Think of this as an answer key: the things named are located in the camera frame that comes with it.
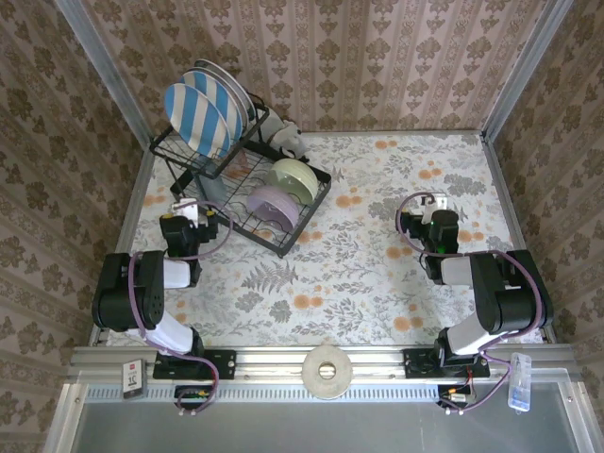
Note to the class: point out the blue glass cup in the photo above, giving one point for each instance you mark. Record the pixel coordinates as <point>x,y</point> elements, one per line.
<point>214,189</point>

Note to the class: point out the pink glass cup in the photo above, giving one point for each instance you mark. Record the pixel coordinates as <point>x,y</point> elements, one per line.
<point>240,170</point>

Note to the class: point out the purple bowl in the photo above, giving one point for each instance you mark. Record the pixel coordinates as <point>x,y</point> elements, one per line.
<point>273,205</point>

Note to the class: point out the green bowl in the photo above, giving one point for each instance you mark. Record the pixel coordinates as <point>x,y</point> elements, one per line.
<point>290,177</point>

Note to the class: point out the small blue striped plate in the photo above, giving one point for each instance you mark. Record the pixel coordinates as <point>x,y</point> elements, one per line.
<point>196,118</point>

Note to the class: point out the large blue striped plate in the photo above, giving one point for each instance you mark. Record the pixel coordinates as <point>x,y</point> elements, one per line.
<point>222,101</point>

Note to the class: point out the green rimmed white plate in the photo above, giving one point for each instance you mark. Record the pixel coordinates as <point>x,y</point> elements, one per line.
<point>212,63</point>

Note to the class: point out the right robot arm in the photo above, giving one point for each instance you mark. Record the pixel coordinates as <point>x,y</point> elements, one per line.
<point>514,307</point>

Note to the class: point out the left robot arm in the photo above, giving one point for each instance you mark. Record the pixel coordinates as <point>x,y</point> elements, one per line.
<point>151,302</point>

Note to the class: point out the white black patterned mug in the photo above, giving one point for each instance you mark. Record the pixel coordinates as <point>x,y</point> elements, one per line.
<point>292,139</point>

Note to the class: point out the floral table mat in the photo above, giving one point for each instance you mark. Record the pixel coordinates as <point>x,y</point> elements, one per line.
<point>330,283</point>

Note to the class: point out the black white card box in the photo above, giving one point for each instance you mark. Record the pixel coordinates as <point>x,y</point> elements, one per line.
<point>133,380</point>

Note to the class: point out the clear plastic box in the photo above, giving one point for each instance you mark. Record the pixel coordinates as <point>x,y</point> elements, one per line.
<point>519,382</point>

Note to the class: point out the white tape roll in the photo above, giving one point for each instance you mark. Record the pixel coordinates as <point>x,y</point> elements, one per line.
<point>313,377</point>

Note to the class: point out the grey metal panel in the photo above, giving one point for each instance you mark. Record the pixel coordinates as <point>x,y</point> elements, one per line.
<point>283,429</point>

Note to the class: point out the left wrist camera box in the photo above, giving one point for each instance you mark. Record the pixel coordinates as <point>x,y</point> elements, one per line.
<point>185,209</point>

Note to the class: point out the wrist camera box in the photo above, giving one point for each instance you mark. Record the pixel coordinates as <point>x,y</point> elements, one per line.
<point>436,200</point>
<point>185,209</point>

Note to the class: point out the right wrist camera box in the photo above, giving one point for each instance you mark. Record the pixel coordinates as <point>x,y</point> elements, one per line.
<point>436,200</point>

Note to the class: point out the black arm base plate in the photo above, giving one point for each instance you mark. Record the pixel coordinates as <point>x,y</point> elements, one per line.
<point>417,365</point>
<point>222,363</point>

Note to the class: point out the aluminium rail beam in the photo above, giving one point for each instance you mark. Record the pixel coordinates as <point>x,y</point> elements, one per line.
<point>264,363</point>

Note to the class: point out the black connector bracket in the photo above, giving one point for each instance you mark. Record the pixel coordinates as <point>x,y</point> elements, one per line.
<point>455,395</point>
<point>189,395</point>

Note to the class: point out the aluminium corner post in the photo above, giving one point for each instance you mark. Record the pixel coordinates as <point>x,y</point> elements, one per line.
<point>524,71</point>
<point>104,71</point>

